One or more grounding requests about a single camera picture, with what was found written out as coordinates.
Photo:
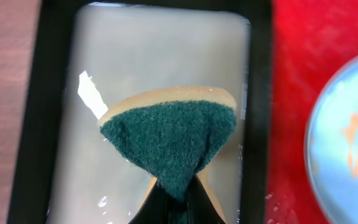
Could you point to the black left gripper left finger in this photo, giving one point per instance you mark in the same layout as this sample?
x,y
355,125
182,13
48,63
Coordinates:
x,y
154,209

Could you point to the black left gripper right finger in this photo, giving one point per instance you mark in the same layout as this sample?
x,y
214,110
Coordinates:
x,y
200,209

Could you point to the yellow green sponge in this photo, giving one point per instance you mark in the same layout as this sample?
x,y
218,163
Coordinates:
x,y
173,134

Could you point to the light blue plate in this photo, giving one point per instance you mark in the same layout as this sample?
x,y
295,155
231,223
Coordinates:
x,y
331,146

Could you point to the red plastic tray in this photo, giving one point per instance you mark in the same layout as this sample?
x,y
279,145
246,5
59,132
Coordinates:
x,y
312,39

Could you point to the black water basin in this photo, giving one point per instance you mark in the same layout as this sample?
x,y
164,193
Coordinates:
x,y
41,124

